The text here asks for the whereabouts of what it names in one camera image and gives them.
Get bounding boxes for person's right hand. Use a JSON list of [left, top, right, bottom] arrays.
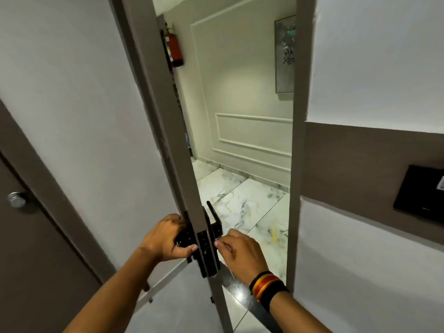
[[214, 229, 270, 287]]

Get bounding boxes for person's left hand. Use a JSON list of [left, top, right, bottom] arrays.
[[139, 214, 198, 264]]

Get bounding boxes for black door lever handle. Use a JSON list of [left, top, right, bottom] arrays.
[[175, 211, 199, 264], [206, 200, 223, 240]]

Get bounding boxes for person's left forearm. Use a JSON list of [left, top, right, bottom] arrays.
[[63, 245, 163, 333]]

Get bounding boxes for person's right forearm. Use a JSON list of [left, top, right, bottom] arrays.
[[267, 290, 334, 333]]

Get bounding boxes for black door lock edge plate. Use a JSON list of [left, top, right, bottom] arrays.
[[197, 230, 220, 278]]

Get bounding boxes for black red yellow thread wristbands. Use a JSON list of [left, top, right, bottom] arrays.
[[249, 271, 290, 313]]

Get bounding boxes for brown door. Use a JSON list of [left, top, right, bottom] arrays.
[[0, 100, 117, 333]]

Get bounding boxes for white door with grey edge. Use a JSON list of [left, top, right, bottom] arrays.
[[108, 0, 234, 333]]

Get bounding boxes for silver round door knob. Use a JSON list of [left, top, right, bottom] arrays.
[[6, 192, 28, 209]]

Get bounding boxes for red fire extinguisher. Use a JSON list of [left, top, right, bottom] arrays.
[[164, 25, 185, 68]]

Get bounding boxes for grey door frame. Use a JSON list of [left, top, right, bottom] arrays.
[[286, 0, 317, 296]]

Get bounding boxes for framed grey wall painting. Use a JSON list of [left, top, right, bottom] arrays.
[[274, 15, 297, 94]]

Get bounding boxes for black wall-mounted box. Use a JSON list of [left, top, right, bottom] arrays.
[[393, 165, 444, 223]]

